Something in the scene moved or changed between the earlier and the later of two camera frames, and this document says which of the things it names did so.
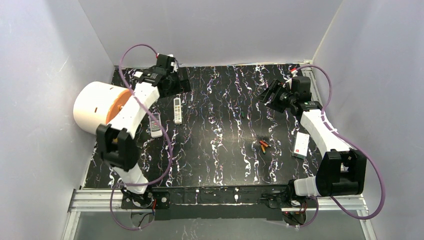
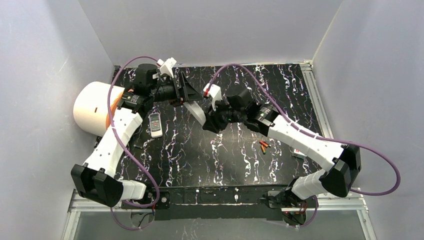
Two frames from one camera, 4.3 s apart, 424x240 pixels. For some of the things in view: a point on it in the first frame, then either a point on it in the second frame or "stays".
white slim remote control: (177, 110) -> (198, 114)
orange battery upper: (263, 143) stays
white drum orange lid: (96, 103) stays
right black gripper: (271, 96) -> (213, 121)
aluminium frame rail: (108, 200) stays
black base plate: (223, 203) stays
